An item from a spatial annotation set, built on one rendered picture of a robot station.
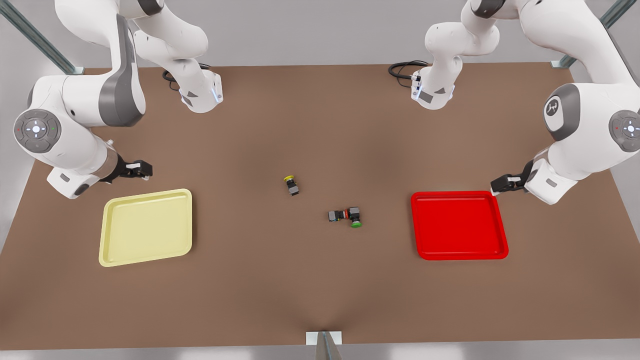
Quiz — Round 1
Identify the silver frame post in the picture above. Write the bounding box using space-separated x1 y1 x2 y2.
550 0 638 69
0 0 85 76
306 330 344 360

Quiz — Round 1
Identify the red tray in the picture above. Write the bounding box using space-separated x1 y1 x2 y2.
410 190 510 261

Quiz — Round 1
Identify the pale yellow tray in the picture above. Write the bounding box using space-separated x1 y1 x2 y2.
98 188 193 268

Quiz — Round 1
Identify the black cable loop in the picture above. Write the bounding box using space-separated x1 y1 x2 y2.
162 63 212 92
388 60 431 90

